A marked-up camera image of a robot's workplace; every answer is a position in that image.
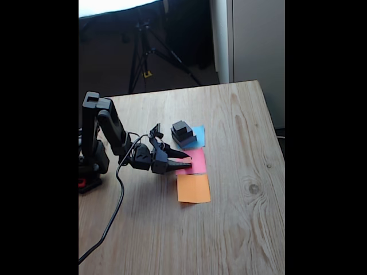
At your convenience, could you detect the black tripod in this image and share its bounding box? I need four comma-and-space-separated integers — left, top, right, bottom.
127, 17, 204, 94

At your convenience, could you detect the small black cube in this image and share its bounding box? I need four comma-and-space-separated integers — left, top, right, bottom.
172, 120, 187, 135

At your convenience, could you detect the pink paper sheet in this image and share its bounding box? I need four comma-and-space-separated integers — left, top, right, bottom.
175, 147, 207, 176

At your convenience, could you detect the black camera cable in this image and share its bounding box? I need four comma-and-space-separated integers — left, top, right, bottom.
79, 133, 150, 264

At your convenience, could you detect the bright white panel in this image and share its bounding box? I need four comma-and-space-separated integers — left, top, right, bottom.
79, 0, 161, 18

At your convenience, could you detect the bare circuit board camera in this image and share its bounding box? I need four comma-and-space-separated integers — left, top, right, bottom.
148, 123, 164, 139

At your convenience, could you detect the medium black block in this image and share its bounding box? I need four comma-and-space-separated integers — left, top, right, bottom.
170, 121, 193, 142

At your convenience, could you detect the white cabinet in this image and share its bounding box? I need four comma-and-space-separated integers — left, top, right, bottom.
209, 0, 286, 129

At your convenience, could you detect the blue paper sheet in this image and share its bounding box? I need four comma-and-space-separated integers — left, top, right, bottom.
179, 125, 206, 150

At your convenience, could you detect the orange paper sheet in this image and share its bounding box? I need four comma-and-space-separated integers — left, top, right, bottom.
177, 173, 212, 204

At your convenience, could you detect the large black block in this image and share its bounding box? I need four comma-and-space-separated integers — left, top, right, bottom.
171, 133, 199, 150

